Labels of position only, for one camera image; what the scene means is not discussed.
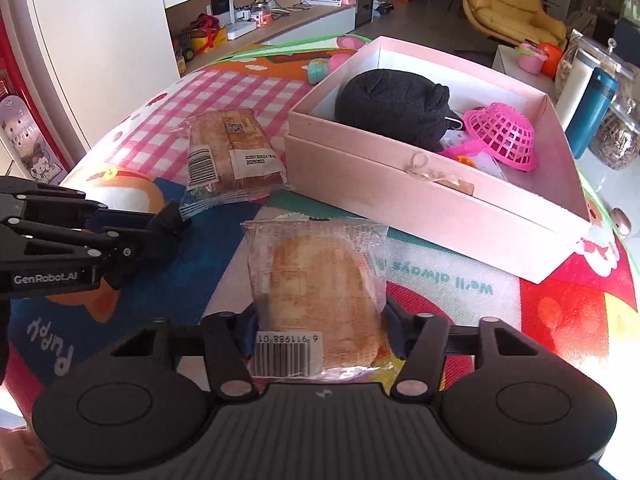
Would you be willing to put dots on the yellow lounge chair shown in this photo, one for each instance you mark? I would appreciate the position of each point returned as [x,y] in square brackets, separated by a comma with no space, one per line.
[515,21]

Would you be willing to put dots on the white wall shelf unit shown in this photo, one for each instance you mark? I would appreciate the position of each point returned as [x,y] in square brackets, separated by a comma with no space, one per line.
[278,22]

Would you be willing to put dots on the pink cardboard box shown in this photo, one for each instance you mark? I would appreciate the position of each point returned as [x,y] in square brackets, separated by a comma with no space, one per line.
[524,223]

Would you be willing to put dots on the red and yellow toy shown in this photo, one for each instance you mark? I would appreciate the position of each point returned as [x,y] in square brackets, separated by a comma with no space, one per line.
[200,36]

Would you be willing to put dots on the teal and pink plush toy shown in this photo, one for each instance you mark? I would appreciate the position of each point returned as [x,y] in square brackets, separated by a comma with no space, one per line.
[319,68]

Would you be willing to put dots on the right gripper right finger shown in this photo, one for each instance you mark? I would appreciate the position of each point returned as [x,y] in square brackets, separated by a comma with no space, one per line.
[420,340]

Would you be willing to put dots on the white router box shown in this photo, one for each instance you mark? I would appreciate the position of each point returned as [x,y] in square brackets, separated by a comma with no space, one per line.
[239,29]

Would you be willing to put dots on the pink toy strainer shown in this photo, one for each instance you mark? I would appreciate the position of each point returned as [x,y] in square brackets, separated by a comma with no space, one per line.
[500,131]

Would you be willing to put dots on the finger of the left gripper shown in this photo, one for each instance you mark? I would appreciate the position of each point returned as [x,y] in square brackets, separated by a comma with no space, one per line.
[138,240]

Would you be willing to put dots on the packaged bread with white label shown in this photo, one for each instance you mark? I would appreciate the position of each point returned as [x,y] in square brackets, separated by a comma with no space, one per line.
[229,160]

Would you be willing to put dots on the pink plastic cup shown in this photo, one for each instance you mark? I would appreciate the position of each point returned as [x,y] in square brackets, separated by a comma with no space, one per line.
[530,58]

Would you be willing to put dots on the small glass jar of seeds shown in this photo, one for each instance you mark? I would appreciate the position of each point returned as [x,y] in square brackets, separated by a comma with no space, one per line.
[616,142]

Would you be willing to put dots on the packaged toast with barcode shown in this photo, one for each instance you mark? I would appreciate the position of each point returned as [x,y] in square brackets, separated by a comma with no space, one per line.
[319,288]

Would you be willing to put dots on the orange round toy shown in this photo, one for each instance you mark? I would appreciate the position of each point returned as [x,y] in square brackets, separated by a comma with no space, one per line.
[553,56]

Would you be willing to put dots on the white thermos bottle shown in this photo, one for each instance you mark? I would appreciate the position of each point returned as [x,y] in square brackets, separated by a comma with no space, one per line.
[575,86]

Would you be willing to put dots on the small metallic round object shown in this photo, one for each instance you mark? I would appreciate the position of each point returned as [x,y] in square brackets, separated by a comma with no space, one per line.
[621,222]

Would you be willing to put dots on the teal thermos bottle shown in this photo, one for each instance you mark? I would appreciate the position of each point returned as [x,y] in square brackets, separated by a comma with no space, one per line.
[591,109]

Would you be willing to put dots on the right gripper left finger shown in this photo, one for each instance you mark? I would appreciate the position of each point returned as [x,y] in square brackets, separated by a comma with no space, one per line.
[229,342]

